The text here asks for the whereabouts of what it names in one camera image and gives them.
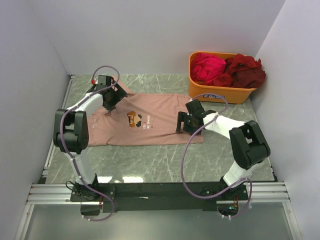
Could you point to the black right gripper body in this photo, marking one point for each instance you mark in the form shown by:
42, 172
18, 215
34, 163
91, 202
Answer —
190, 126

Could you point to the aluminium extrusion rail frame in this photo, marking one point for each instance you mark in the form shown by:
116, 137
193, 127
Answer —
49, 214

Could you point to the dusty pink printed t-shirt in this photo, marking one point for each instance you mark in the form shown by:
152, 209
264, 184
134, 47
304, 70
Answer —
140, 119

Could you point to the orange plastic laundry basket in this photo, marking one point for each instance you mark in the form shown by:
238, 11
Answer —
216, 94

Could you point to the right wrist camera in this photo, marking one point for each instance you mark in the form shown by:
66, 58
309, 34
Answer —
195, 108

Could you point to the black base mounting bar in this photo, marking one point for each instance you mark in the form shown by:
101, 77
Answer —
149, 197

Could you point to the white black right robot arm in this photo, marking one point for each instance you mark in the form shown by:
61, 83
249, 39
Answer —
248, 143

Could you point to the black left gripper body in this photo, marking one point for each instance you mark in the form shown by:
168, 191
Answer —
115, 96

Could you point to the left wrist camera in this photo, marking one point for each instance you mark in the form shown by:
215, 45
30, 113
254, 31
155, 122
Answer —
101, 82

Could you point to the bright pink crumpled t-shirt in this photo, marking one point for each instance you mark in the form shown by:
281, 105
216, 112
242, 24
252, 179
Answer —
206, 68

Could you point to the dark red crumpled t-shirt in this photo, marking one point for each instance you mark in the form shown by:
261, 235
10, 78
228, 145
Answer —
241, 71

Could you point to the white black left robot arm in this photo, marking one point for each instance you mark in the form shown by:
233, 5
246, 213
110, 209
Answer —
71, 132

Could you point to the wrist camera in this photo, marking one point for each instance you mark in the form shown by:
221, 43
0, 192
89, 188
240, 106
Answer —
195, 108
101, 82

